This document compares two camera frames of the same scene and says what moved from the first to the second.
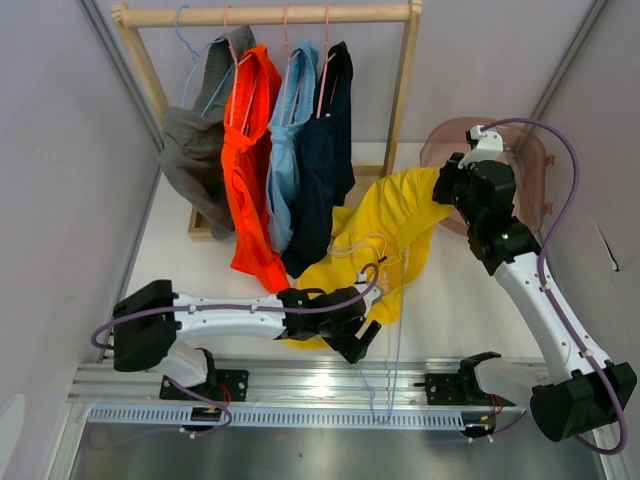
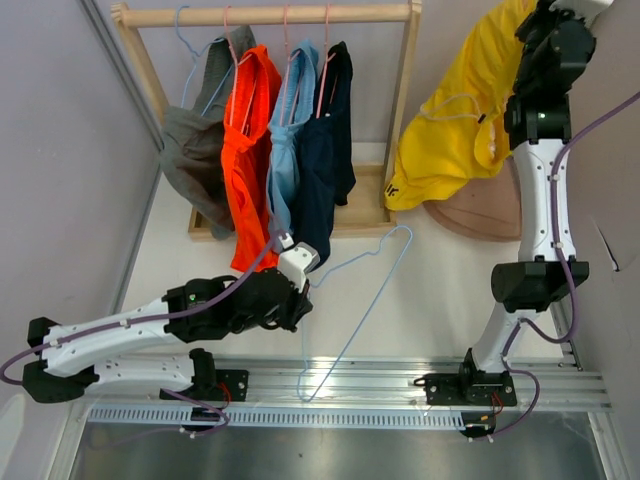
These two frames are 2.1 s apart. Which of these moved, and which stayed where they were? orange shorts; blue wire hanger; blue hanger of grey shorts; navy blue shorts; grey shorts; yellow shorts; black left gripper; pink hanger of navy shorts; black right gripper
Moved: yellow shorts; blue wire hanger; black left gripper; black right gripper
Stayed: pink hanger of navy shorts; orange shorts; grey shorts; navy blue shorts; blue hanger of grey shorts
